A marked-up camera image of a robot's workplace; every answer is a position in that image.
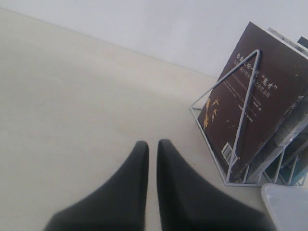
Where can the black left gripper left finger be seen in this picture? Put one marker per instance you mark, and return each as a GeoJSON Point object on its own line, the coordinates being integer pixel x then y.
{"type": "Point", "coordinates": [118, 205]}

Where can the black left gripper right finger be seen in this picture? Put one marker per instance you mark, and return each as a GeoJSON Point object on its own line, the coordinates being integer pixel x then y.
{"type": "Point", "coordinates": [188, 202]}

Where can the grey white book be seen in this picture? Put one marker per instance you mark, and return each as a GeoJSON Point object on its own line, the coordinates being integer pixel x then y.
{"type": "Point", "coordinates": [281, 87]}

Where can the dark brown book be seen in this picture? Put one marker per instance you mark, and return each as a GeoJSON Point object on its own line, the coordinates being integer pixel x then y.
{"type": "Point", "coordinates": [230, 110]}

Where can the white plastic tray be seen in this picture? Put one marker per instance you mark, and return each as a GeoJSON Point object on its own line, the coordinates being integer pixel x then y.
{"type": "Point", "coordinates": [287, 206]}

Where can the white wire book rack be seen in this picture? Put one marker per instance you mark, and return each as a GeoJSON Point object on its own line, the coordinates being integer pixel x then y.
{"type": "Point", "coordinates": [248, 113]}

